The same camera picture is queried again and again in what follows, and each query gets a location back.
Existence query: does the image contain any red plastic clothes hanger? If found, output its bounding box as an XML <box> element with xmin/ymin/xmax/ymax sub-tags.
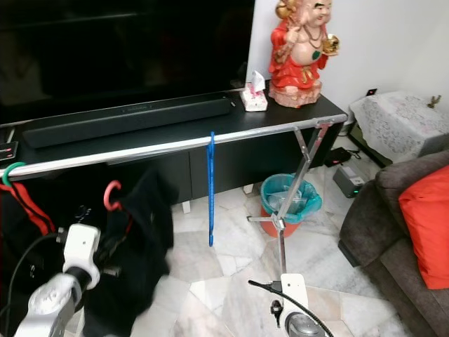
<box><xmin>103</xmin><ymin>180</ymin><xmax>124</xmax><ymax>213</ymax></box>

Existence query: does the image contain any plain black garment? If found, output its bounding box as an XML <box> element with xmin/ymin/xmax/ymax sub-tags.
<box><xmin>77</xmin><ymin>165</ymin><xmax>176</xmax><ymax>337</ymax></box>

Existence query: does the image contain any blue plastic clothes hanger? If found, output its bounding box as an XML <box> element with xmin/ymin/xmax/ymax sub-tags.
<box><xmin>206</xmin><ymin>131</ymin><xmax>217</xmax><ymax>248</ymax></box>

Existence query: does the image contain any green plastic clothes hanger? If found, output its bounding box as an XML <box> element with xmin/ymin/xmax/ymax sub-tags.
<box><xmin>1</xmin><ymin>161</ymin><xmax>28</xmax><ymax>188</ymax></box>

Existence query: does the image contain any black set-top box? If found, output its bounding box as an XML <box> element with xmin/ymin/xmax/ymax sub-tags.
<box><xmin>0</xmin><ymin>130</ymin><xmax>19</xmax><ymax>164</ymax></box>

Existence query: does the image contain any black garment with red trim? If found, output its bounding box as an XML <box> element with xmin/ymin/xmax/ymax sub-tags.
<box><xmin>0</xmin><ymin>179</ymin><xmax>60</xmax><ymax>331</ymax></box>

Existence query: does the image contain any black soundbar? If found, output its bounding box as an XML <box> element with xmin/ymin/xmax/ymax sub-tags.
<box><xmin>22</xmin><ymin>97</ymin><xmax>234</xmax><ymax>149</ymax></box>

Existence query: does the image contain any silver metal clothes rack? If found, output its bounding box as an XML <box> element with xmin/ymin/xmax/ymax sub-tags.
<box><xmin>0</xmin><ymin>114</ymin><xmax>349</xmax><ymax>282</ymax></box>

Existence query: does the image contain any black flat television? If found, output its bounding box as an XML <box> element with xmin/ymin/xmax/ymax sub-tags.
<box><xmin>0</xmin><ymin>0</ymin><xmax>256</xmax><ymax>128</ymax></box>

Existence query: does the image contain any pink white tissue pack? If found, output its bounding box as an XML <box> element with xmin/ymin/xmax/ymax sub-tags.
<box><xmin>241</xmin><ymin>70</ymin><xmax>269</xmax><ymax>113</ymax></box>

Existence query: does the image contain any black TV console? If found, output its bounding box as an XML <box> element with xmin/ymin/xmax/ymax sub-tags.
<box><xmin>0</xmin><ymin>91</ymin><xmax>349</xmax><ymax>215</ymax></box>

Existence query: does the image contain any red bin with teal liner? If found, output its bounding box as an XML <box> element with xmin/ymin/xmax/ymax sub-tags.
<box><xmin>260</xmin><ymin>173</ymin><xmax>323</xmax><ymax>239</ymax></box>

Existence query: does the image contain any red laughing Buddha statue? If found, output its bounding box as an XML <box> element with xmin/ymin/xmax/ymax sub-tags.
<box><xmin>268</xmin><ymin>0</ymin><xmax>341</xmax><ymax>110</ymax></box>

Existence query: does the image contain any black power adapter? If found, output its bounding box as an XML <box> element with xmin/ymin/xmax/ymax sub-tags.
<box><xmin>324</xmin><ymin>147</ymin><xmax>354</xmax><ymax>168</ymax></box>

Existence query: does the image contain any grey electronic box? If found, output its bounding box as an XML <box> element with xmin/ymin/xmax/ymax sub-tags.
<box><xmin>332</xmin><ymin>165</ymin><xmax>366</xmax><ymax>199</ymax></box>

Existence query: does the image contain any dark brown fabric sofa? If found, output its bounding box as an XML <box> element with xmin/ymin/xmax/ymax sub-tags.
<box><xmin>338</xmin><ymin>150</ymin><xmax>449</xmax><ymax>337</ymax></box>

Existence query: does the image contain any white lace cloth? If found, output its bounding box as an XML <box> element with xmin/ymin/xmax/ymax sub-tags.
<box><xmin>349</xmin><ymin>91</ymin><xmax>449</xmax><ymax>165</ymax></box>

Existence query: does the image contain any red cushion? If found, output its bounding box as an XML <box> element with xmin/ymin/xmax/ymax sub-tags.
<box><xmin>398</xmin><ymin>166</ymin><xmax>449</xmax><ymax>291</ymax></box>

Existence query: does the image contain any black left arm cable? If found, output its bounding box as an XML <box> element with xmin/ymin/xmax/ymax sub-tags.
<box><xmin>4</xmin><ymin>232</ymin><xmax>64</xmax><ymax>337</ymax></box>

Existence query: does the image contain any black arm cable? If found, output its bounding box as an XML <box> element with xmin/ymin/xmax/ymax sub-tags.
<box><xmin>4</xmin><ymin>232</ymin><xmax>64</xmax><ymax>337</ymax></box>
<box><xmin>248</xmin><ymin>279</ymin><xmax>336</xmax><ymax>337</ymax></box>

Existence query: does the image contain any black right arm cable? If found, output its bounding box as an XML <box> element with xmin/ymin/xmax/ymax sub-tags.
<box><xmin>248</xmin><ymin>279</ymin><xmax>336</xmax><ymax>337</ymax></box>

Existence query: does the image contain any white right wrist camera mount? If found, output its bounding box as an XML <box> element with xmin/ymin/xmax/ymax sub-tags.
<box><xmin>280</xmin><ymin>273</ymin><xmax>310</xmax><ymax>332</ymax></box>

